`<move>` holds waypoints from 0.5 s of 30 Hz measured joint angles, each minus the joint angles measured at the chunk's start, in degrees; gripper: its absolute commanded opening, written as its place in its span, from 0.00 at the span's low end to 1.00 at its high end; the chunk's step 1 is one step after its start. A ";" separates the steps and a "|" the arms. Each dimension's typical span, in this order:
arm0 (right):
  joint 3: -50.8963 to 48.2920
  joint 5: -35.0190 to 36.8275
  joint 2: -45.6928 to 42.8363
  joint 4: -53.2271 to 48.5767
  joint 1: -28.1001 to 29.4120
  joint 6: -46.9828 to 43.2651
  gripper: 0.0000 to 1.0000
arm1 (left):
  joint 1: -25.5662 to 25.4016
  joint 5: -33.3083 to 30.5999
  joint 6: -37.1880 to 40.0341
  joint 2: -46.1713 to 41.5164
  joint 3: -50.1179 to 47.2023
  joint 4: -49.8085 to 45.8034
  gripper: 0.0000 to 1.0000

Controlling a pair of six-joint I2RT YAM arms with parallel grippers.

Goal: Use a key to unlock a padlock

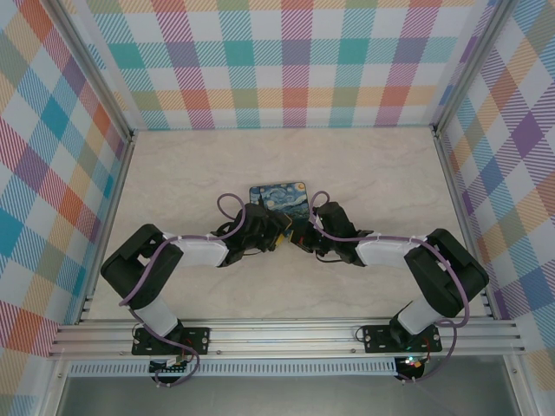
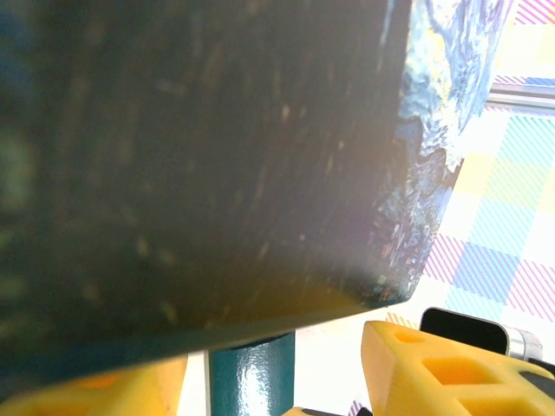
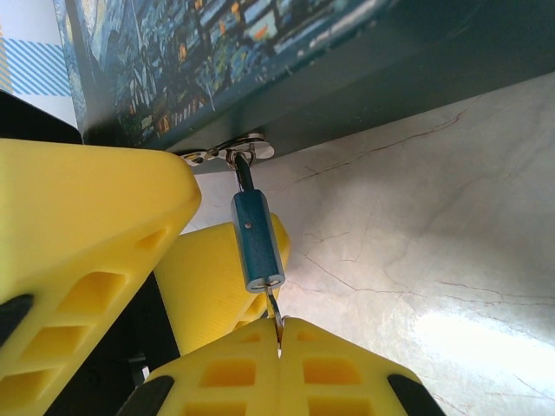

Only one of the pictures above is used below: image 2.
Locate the teal cylindrical post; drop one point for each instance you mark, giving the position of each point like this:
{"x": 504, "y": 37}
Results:
{"x": 251, "y": 377}

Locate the starry night painted tin box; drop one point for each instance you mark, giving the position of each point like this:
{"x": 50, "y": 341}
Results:
{"x": 195, "y": 173}

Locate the aluminium frame post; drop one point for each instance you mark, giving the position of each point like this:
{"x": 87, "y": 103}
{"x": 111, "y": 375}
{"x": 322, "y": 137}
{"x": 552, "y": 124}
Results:
{"x": 524, "y": 95}

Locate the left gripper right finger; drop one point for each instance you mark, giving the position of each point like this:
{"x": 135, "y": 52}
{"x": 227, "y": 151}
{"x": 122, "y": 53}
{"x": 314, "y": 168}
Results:
{"x": 433, "y": 381}

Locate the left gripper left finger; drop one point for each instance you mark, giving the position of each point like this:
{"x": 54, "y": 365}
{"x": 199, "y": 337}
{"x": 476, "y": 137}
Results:
{"x": 108, "y": 394}

